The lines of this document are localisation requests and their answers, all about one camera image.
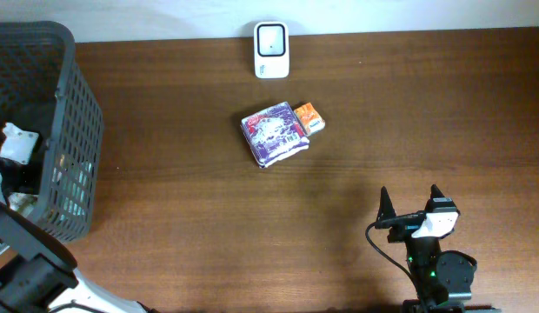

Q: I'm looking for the grey plastic mesh basket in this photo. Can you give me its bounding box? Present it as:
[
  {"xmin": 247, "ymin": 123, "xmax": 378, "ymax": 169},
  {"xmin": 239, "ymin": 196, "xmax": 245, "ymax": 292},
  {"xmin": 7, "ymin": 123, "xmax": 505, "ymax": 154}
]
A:
[{"xmin": 0, "ymin": 21, "xmax": 104, "ymax": 243}]

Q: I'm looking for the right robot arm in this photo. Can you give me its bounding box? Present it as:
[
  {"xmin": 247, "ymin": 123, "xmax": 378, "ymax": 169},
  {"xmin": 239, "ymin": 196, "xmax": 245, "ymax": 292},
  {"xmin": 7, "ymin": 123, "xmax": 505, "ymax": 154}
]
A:
[{"xmin": 365, "ymin": 184, "xmax": 499, "ymax": 313}]

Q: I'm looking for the small orange tissue pack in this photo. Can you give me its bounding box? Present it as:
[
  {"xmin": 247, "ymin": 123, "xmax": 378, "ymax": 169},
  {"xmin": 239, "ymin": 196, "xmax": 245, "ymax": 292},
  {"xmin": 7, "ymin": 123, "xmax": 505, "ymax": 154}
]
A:
[{"xmin": 294, "ymin": 103, "xmax": 325, "ymax": 137}]

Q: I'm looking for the white green tube brown cap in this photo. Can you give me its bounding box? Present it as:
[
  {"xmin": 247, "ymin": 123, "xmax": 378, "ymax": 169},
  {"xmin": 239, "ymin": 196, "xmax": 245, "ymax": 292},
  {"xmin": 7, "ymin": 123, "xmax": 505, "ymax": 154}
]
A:
[{"xmin": 8, "ymin": 192, "xmax": 38, "ymax": 217}]

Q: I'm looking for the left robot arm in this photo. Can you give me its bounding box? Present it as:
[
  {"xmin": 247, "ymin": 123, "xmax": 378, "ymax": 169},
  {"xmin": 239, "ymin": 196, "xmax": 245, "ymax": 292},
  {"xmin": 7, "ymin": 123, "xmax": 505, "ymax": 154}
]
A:
[{"xmin": 0, "ymin": 123, "xmax": 152, "ymax": 313}]

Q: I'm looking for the purple white tissue pack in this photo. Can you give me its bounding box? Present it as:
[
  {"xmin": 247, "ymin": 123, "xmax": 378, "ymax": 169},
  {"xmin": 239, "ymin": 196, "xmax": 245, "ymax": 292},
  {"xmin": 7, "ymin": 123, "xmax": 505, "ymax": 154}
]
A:
[{"xmin": 241, "ymin": 102, "xmax": 309, "ymax": 169}]

